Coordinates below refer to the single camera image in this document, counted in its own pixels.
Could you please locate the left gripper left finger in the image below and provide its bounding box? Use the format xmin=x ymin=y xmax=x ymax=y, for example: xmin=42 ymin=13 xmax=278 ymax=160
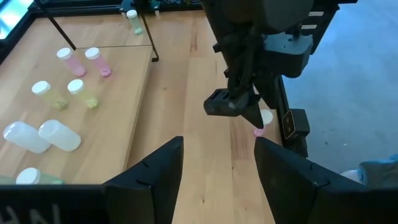
xmin=104 ymin=136 xmax=185 ymax=224

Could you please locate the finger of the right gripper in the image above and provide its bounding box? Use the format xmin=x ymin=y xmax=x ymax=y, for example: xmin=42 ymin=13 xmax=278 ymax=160
xmin=261 ymin=79 xmax=279 ymax=110
xmin=241 ymin=102 xmax=265 ymax=130

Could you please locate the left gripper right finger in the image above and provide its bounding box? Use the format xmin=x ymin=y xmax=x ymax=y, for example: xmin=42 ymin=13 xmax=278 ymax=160
xmin=253 ymin=136 xmax=368 ymax=224

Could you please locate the pink medicine bottle white cap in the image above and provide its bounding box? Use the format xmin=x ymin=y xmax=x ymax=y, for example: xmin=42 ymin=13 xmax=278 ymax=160
xmin=56 ymin=47 xmax=87 ymax=78
xmin=85 ymin=47 xmax=112 ymax=78
xmin=252 ymin=108 xmax=274 ymax=138

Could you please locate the yellow medicine bottle white cap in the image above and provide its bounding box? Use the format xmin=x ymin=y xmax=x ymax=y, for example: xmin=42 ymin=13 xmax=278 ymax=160
xmin=67 ymin=78 xmax=99 ymax=110
xmin=31 ymin=80 xmax=69 ymax=111

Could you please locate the person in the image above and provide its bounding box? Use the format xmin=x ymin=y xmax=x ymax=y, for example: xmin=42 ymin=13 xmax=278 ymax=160
xmin=340 ymin=154 xmax=398 ymax=190

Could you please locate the black table-level camera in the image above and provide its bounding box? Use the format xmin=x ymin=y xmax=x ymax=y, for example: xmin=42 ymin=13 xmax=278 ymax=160
xmin=281 ymin=108 xmax=311 ymax=158

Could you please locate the shelf with black metal frame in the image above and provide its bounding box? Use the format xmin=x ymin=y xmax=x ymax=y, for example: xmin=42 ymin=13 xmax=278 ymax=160
xmin=0 ymin=0 xmax=160 ymax=187

